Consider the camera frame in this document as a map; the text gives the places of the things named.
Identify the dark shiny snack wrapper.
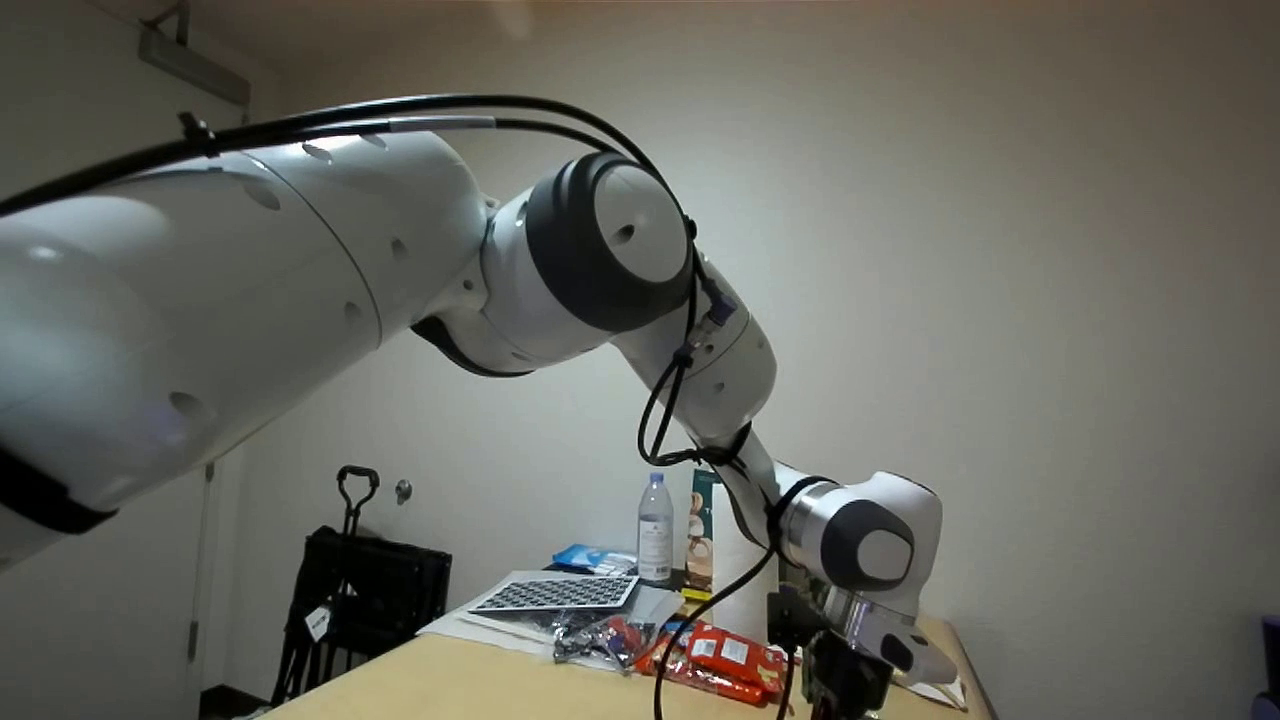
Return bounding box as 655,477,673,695
548,616,651,672

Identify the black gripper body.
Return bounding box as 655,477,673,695
795,624,896,720

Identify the clear plastic water bottle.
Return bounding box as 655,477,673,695
637,467,677,590

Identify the green pastry print gift bag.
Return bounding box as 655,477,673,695
684,466,725,591

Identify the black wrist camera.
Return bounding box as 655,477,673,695
763,583,924,676

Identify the red snack package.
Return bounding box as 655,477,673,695
637,622,795,709

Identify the black white checkerboard board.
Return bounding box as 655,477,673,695
468,574,643,624

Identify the black folding hand cart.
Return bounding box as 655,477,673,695
273,460,458,709

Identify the white crumpled wrapper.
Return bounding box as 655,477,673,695
906,638,974,715

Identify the grey door closer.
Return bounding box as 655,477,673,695
136,3,257,109

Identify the white paper towel roll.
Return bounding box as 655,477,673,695
709,477,786,649

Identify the dark blue object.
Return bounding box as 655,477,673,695
1254,612,1280,720

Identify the white door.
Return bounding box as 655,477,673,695
0,0,252,720

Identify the blue tissue pack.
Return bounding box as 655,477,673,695
548,540,613,580

